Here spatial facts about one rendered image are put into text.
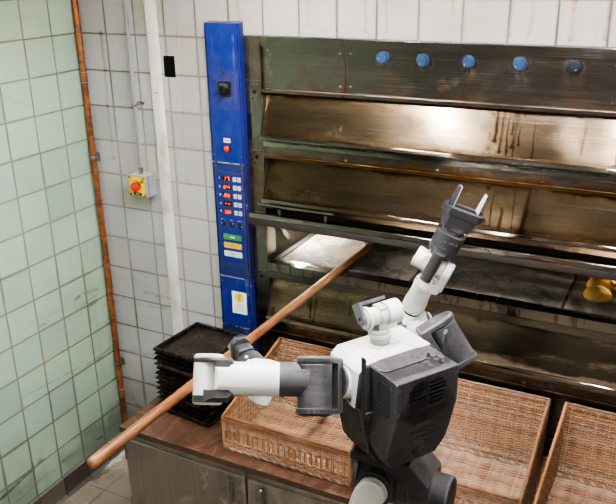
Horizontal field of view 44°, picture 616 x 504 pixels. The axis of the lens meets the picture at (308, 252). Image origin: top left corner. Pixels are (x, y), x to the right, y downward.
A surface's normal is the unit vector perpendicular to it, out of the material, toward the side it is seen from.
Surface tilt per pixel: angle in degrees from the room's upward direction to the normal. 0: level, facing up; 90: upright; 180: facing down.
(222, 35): 90
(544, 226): 70
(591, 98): 90
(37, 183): 90
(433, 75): 90
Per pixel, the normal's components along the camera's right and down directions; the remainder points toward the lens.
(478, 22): -0.46, 0.33
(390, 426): -0.86, 0.20
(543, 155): -0.44, -0.01
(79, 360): 0.89, 0.15
